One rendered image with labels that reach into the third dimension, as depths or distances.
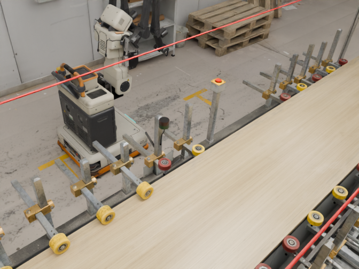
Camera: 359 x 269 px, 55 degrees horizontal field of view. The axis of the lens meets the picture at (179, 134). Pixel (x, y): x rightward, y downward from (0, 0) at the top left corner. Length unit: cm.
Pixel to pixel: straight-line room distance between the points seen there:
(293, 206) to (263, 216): 20
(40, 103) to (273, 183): 302
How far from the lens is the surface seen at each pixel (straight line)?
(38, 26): 445
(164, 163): 210
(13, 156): 370
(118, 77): 304
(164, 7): 520
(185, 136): 230
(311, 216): 202
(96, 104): 281
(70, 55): 477
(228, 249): 177
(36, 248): 207
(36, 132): 393
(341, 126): 276
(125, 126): 338
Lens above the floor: 237
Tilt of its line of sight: 39 degrees down
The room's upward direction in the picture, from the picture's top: 4 degrees clockwise
